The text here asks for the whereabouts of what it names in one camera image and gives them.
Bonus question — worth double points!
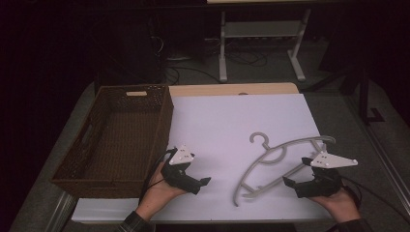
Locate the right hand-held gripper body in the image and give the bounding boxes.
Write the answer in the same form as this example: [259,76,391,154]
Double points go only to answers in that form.
[294,150,359,199]

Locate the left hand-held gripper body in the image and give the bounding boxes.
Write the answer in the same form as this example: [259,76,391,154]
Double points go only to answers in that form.
[161,144,199,195]

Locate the grey plastic clothes hanger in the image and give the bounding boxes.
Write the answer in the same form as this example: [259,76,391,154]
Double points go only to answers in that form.
[232,131,337,208]

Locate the person's right hand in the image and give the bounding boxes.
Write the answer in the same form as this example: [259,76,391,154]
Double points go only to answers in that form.
[308,188,363,224]

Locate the person's left hand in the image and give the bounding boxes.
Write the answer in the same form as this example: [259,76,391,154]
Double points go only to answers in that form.
[138,161,189,221]

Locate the brown wicker basket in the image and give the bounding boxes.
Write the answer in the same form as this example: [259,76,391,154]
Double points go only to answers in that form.
[49,83,175,199]

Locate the black metal stand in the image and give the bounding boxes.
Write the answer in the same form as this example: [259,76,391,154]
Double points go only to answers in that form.
[358,66,387,126]

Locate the white metal stand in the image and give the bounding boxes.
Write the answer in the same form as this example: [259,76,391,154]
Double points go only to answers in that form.
[218,8,312,84]

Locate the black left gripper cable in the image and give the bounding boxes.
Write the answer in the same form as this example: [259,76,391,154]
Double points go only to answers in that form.
[139,148,178,203]

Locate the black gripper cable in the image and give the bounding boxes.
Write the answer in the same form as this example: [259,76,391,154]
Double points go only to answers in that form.
[139,148,178,203]
[340,175,410,224]

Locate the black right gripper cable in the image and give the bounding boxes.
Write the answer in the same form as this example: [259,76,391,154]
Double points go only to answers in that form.
[340,175,410,224]

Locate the black floor cable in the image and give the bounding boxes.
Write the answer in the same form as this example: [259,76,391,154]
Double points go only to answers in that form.
[163,65,220,85]

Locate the tangled black floor cables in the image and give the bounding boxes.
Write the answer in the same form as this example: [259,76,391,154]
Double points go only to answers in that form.
[224,47,269,68]

